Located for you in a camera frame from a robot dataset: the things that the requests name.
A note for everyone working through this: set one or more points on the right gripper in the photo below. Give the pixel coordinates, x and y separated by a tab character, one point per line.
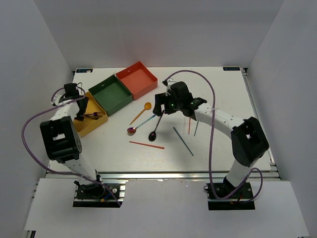
159	99

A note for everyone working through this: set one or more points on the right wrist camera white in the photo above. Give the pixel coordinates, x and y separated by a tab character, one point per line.
168	83

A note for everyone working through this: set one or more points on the teal chopstick diagonal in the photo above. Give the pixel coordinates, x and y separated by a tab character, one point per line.
183	141

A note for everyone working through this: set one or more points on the orange chopstick upright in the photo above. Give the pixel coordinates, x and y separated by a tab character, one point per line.
189	126

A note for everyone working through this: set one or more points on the aluminium table frame rail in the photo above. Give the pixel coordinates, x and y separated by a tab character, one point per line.
274	168

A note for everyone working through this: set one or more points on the clear white chopstick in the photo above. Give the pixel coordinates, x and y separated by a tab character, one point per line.
184	125

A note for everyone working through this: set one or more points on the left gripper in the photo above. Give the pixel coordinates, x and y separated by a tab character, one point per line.
84	101

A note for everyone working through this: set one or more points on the orange gold spoon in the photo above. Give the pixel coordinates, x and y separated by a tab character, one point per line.
147	106

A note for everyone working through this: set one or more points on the left blue table label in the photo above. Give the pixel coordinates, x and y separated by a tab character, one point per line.
84	70

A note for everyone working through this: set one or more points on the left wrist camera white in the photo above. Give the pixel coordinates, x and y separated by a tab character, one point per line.
56	99

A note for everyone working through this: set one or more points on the black spoon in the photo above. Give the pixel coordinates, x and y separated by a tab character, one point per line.
152	136

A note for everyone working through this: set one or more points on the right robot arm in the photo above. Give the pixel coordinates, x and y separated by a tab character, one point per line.
248	140

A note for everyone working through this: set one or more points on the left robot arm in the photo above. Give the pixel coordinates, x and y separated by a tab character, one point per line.
61	140

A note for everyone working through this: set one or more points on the green square container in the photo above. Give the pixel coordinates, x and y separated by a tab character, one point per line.
111	94

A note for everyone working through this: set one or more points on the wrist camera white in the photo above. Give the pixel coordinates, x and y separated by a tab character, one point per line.
56	99
168	83

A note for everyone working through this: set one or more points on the red square container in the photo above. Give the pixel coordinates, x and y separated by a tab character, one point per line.
138	80

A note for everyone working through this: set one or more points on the iridescent blue purple spoon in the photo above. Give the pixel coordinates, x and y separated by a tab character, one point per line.
132	130

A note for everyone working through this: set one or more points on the yellow square container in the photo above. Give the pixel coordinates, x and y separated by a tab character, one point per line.
86	126

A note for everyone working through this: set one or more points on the right blue table label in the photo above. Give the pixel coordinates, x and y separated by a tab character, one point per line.
231	68

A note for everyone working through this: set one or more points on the orange chopstick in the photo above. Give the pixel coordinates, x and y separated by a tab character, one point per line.
148	145
189	126

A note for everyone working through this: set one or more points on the gold fork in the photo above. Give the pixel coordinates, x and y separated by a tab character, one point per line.
93	118

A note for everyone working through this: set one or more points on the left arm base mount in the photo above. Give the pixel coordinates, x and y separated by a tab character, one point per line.
91	195

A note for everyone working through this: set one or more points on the purple fork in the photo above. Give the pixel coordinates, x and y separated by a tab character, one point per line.
95	114

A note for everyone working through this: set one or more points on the blue table label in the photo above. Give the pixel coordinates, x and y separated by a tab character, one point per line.
84	70
231	68

